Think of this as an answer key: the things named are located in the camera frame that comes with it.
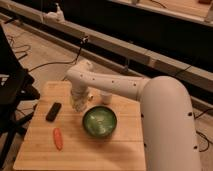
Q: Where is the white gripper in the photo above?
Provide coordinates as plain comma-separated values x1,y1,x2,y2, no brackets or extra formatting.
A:
70,94,87,112

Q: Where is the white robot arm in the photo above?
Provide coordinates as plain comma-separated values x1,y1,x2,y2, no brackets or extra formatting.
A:
66,60,202,171

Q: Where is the green ceramic bowl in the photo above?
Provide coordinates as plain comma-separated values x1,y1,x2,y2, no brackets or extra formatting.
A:
82,106,117,138

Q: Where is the white plastic bottle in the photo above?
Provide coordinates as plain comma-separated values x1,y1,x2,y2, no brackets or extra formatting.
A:
87,93,94,101

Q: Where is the black remote control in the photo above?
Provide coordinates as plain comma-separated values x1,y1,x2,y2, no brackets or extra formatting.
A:
46,102,62,122

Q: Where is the orange carrot toy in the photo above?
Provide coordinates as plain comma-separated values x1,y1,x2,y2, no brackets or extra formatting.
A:
53,128,63,150

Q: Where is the wooden table board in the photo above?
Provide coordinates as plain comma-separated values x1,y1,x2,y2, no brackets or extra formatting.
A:
14,81,146,171

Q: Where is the black office chair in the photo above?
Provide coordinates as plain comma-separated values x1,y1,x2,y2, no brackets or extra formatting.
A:
0,24,40,168

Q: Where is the white object on ledge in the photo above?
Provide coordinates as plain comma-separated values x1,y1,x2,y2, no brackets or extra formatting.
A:
44,4,65,22

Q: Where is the long wooden beam rail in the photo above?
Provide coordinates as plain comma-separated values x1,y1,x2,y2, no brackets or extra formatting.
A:
0,0,213,92

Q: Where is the black floor cables right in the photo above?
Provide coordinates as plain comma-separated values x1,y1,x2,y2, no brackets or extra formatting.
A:
194,108,213,154

